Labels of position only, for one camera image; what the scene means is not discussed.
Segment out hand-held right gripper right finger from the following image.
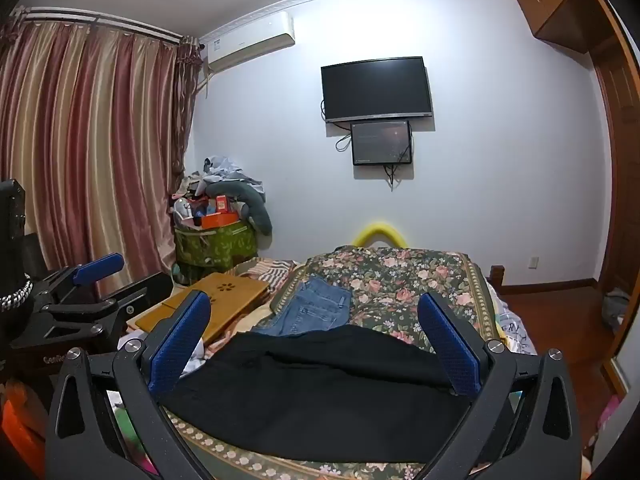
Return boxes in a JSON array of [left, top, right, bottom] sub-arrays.
[[417, 291, 583, 480]]

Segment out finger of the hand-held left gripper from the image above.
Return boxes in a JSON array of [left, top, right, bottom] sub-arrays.
[[30, 253, 125, 312], [10, 272, 174, 351]]

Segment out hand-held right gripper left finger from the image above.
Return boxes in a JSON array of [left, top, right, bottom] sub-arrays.
[[46, 290, 212, 480]]

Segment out black pants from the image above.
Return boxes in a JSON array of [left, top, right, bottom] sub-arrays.
[[160, 325, 472, 463]]

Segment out person's left forearm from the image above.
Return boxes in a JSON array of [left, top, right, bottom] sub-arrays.
[[0, 397, 49, 466]]

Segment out white cloth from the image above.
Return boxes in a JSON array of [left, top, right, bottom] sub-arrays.
[[181, 337, 217, 377]]

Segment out wooden lap desk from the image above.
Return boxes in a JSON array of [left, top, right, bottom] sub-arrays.
[[126, 272, 271, 347]]

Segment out white printed bedsheet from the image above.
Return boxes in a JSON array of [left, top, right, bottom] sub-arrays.
[[492, 292, 539, 357]]

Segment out green storage box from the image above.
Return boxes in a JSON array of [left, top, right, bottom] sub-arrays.
[[173, 221, 257, 283]]

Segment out floral blanket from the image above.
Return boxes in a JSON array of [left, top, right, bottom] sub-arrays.
[[165, 245, 507, 480]]

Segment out orange box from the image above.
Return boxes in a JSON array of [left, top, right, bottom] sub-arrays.
[[195, 211, 241, 230]]

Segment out pink striped curtain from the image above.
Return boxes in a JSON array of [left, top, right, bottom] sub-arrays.
[[0, 7, 203, 296]]

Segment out pink striped cloth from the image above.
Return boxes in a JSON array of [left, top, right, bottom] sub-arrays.
[[239, 257, 303, 292]]

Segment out blue jeans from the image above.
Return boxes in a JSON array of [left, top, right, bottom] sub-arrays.
[[250, 276, 351, 337]]

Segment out yellow curved headboard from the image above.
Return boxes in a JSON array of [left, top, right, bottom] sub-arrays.
[[352, 221, 408, 250]]

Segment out pile of clothes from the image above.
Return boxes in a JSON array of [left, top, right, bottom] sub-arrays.
[[171, 156, 273, 236]]

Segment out grey bag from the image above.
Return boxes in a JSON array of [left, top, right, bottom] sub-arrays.
[[602, 288, 632, 332]]

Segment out curtain rod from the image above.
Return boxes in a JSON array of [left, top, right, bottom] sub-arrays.
[[15, 6, 186, 43]]

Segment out wooden door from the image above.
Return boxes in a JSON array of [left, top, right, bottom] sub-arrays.
[[592, 35, 640, 321]]

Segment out white air conditioner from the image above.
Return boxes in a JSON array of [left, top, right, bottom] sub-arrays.
[[199, 11, 296, 72]]

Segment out small black wall monitor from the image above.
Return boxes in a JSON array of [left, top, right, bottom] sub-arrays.
[[350, 120, 413, 167]]

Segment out black wall television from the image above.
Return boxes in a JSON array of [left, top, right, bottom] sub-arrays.
[[320, 56, 434, 124]]

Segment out wooden wall cabinet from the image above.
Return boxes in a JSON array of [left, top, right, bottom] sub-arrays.
[[515, 0, 617, 54]]

